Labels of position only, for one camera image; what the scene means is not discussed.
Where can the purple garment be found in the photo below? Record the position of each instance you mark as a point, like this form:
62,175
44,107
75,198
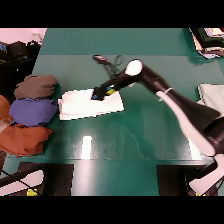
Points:
32,111

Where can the heap of clothes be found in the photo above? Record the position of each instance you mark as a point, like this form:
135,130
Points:
210,41

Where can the grey-brown garment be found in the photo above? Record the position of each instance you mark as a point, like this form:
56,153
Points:
36,86

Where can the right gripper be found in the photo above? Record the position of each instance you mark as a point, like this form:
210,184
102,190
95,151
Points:
104,90

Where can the rust brown garment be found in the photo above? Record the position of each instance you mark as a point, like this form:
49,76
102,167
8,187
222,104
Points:
25,140

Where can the white shirt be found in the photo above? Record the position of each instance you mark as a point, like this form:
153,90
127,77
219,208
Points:
80,106

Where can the pale grey garment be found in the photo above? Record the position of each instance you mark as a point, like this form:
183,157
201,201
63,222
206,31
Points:
213,96

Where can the orange garment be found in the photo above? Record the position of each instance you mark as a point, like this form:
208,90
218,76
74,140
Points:
4,108

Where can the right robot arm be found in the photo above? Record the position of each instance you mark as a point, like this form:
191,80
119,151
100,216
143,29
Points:
186,105

